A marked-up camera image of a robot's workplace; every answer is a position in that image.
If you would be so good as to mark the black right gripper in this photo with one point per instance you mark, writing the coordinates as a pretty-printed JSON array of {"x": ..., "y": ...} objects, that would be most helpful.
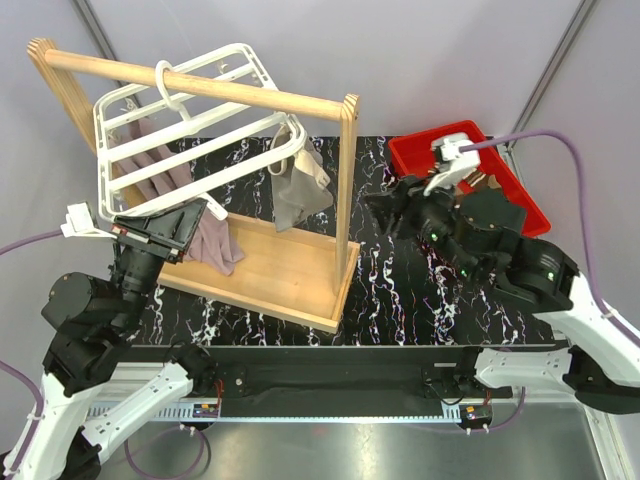
[{"x": 387, "y": 206}]

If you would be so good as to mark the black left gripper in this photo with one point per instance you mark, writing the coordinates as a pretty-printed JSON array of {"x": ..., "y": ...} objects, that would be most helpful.
[{"x": 154, "y": 231}]

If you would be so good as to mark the brown striped sock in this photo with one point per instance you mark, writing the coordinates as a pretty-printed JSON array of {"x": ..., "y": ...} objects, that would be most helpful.
[{"x": 479, "y": 180}]

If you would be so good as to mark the grey cream sock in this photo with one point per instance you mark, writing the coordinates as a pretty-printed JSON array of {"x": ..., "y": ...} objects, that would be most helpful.
[{"x": 299, "y": 186}]

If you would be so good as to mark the wooden clothes rack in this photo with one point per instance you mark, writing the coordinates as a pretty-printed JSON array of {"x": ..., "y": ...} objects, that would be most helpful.
[{"x": 123, "y": 109}]

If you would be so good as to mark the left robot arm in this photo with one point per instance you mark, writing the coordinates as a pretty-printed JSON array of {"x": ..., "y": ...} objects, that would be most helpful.
[{"x": 93, "y": 319}]

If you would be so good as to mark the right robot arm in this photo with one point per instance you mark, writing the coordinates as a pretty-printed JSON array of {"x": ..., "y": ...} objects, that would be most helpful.
[{"x": 480, "y": 235}]

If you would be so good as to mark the mauve hanging cloth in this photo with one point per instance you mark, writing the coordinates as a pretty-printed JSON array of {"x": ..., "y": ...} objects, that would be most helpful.
[{"x": 213, "y": 243}]

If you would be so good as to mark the red plastic bin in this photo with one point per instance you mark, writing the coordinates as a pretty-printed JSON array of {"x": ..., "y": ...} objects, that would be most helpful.
[{"x": 412, "y": 155}]

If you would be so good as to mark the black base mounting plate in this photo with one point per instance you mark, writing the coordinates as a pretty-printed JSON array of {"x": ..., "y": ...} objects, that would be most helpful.
[{"x": 303, "y": 380}]

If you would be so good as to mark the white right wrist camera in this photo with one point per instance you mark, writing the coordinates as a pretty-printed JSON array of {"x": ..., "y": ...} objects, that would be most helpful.
[{"x": 452, "y": 165}]

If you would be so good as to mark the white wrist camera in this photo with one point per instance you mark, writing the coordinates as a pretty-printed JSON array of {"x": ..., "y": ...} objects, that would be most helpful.
[
  {"x": 80, "y": 222},
  {"x": 452, "y": 165}
]

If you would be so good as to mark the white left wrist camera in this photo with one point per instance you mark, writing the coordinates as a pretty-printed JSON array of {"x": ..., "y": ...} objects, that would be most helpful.
[{"x": 80, "y": 222}]

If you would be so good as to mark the white slotted cable duct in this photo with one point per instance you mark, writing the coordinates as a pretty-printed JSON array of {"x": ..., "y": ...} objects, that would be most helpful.
[{"x": 195, "y": 412}]

